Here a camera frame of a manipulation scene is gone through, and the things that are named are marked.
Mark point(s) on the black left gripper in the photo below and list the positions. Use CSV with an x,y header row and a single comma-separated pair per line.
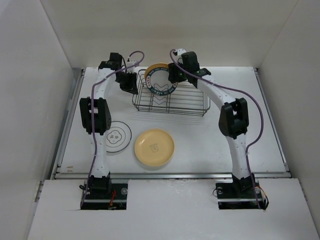
x,y
131,86

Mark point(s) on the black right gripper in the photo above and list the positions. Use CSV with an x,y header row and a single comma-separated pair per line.
x,y
173,69

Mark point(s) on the white plate dark patterned rim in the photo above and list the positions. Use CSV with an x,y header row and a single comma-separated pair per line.
x,y
157,81

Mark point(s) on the grey wire dish rack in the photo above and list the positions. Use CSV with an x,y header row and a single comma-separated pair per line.
x,y
185,100

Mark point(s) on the white plate green rim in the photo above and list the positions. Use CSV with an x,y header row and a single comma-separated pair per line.
x,y
118,137

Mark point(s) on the yellow shallow plate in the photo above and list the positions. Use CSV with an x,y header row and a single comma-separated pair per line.
x,y
154,147

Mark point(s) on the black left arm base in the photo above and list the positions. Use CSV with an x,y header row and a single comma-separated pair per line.
x,y
104,195

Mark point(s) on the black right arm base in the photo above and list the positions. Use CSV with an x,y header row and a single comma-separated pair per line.
x,y
228,198

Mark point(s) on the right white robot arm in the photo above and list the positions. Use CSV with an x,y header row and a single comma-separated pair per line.
x,y
233,118

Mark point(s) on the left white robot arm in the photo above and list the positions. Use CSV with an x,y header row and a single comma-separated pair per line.
x,y
96,116

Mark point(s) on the yellow rear plate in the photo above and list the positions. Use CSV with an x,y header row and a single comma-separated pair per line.
x,y
157,70

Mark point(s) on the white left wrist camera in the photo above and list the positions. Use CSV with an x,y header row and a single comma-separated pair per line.
x,y
130,66

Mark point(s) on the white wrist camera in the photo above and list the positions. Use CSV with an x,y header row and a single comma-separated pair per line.
x,y
130,66
177,54

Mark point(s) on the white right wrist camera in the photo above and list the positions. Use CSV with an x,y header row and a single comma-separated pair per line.
x,y
177,54

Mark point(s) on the aluminium table edge rail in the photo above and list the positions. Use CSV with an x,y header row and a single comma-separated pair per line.
x,y
201,151

